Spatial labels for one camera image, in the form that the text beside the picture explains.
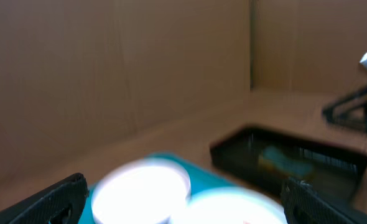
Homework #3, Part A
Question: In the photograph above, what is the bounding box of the green yellow sponge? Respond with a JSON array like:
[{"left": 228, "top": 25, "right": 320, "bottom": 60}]
[{"left": 258, "top": 146, "right": 315, "bottom": 179}]

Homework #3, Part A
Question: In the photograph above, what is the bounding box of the black plastic tray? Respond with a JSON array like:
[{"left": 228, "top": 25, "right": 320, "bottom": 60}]
[{"left": 210, "top": 126, "right": 367, "bottom": 201}]

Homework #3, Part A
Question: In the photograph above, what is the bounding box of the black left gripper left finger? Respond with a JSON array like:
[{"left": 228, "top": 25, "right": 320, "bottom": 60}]
[{"left": 0, "top": 173, "right": 88, "bottom": 224}]

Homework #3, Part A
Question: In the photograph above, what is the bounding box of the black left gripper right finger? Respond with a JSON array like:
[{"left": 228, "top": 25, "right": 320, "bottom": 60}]
[{"left": 281, "top": 177, "right": 367, "bottom": 224}]

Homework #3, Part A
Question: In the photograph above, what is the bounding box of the white plate with red stain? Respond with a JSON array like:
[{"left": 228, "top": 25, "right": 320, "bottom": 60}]
[{"left": 91, "top": 157, "right": 192, "bottom": 224}]

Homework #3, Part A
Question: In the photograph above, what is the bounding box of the teal plastic tray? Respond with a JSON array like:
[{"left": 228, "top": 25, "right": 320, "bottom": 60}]
[{"left": 78, "top": 153, "right": 237, "bottom": 224}]

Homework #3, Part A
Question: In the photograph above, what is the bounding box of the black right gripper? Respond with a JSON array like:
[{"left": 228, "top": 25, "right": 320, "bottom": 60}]
[{"left": 322, "top": 86, "right": 367, "bottom": 133}]

